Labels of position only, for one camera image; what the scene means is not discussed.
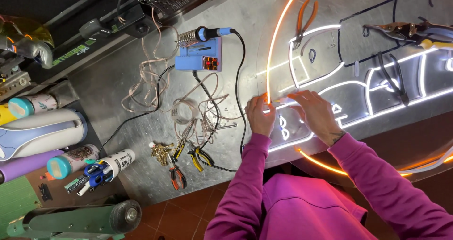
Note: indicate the person's right hand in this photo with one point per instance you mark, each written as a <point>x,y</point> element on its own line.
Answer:
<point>318,118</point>

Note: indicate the person's left hand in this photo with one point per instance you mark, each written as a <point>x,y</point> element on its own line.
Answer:
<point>260,121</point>

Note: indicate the small white glue tube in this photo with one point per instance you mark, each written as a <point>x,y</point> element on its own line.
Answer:
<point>283,101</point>

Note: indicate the white neon strip lettering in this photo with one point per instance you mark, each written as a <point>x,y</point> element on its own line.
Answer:
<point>368,91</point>

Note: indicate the yellow-black cutting pliers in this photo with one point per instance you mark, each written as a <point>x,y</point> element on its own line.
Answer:
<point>200,158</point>

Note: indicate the clear tape roll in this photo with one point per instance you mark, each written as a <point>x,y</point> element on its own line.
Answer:
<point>184,113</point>

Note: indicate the black long tweezers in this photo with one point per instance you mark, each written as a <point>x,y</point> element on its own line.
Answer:
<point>393,75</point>

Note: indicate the blue soldering station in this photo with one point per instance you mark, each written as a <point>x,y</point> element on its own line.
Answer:
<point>199,56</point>

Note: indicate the person's magenta hoodie torso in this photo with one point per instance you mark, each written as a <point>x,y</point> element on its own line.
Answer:
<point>304,211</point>

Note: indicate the red-black pliers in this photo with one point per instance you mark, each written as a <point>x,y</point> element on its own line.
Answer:
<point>177,176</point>

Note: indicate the round clear acrylic sign panel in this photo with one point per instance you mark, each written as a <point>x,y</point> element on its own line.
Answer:
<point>354,6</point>

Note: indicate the loose white neon strip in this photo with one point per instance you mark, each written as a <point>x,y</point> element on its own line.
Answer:
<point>430,164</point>

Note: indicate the metal tin snips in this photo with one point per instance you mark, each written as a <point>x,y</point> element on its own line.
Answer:
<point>407,31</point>

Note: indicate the white cup of pens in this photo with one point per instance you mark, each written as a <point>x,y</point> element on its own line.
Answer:
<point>106,169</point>

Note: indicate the black light bar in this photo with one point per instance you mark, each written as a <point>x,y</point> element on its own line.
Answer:
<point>106,26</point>

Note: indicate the teal-capped patterned spray can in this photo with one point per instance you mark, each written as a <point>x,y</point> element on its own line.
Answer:
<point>70,161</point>

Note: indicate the white and blue jug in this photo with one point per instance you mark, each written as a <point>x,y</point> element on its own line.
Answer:
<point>39,132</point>

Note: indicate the small black clip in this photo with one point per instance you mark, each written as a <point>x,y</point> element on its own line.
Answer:
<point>45,192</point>

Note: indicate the teal-capped floral spray can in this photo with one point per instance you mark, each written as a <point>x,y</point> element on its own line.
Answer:
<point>33,105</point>

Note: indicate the purple roll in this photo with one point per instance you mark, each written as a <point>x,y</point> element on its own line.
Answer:
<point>24,165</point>

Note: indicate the yellow safety glasses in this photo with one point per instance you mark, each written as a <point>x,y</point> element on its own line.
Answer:
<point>26,36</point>

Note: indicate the yellow can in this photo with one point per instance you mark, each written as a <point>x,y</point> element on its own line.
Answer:
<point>5,114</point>

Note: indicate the green cutting mat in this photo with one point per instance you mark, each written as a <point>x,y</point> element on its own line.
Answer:
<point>16,199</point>

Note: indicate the grey metal bracket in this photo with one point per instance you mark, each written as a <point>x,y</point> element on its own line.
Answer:
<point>12,79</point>

